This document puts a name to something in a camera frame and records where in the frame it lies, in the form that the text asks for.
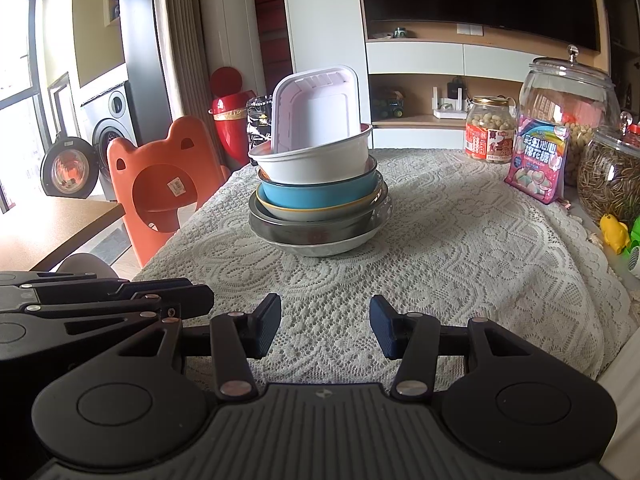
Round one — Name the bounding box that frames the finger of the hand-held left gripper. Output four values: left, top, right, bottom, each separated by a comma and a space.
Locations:
30, 284, 216, 321
95, 277, 195, 297

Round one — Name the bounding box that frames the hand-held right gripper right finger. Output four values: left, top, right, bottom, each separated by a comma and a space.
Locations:
369, 294, 528, 397

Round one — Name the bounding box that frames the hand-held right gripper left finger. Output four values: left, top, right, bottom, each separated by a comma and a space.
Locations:
117, 293, 283, 399

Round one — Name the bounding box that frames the stainless steel bowl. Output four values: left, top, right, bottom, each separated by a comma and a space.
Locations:
248, 191, 392, 246

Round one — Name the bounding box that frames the clear glass bowl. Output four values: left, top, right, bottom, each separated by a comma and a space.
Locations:
369, 180, 395, 233

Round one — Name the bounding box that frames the yellow-rimmed bowl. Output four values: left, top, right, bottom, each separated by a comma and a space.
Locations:
256, 180, 387, 223

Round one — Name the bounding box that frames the blue enamel bowl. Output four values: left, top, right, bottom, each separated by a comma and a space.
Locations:
256, 155, 379, 210

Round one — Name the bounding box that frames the white round disposable bowl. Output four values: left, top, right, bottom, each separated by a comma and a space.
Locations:
248, 124, 375, 185

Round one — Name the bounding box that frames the white rectangular plastic tray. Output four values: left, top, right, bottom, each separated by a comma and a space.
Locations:
270, 64, 362, 154

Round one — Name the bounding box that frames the grey stool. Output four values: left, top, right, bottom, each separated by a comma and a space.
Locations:
56, 253, 122, 282

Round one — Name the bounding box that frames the white lace tablecloth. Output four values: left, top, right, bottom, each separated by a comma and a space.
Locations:
131, 148, 640, 386

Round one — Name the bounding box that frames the brown wooden table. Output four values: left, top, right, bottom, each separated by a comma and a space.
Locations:
0, 195, 126, 272

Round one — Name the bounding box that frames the orange bear chair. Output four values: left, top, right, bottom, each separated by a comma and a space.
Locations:
106, 115, 232, 269

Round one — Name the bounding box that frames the round black glass door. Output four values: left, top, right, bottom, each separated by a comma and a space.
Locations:
39, 132, 97, 199

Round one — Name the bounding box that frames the washing machine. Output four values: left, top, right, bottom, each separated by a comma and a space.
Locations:
81, 79, 137, 202

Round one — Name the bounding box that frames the red bin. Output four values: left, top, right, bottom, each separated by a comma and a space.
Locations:
208, 66, 257, 172

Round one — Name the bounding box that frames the black snack bag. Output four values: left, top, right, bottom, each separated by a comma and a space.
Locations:
245, 95, 274, 159

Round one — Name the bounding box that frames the peanut jar with gold lid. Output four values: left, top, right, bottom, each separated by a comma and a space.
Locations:
464, 95, 517, 165

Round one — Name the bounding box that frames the green toy tractor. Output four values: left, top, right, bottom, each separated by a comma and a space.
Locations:
372, 87, 406, 121

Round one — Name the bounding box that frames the colourful marshmallow bag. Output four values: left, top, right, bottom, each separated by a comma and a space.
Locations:
503, 114, 571, 205

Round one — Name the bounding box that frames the white router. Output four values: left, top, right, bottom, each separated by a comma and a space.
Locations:
430, 77, 469, 120

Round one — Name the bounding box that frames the yellow duck toy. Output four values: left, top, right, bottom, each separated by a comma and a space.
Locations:
598, 212, 631, 254

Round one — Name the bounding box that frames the white wooden tv cabinet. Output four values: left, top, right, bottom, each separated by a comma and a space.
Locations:
364, 24, 612, 151

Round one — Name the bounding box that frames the small glass jar of seeds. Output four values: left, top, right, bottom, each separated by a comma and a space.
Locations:
577, 109, 640, 227

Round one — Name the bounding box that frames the large glass jar with lid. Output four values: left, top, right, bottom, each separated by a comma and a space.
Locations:
518, 44, 621, 187

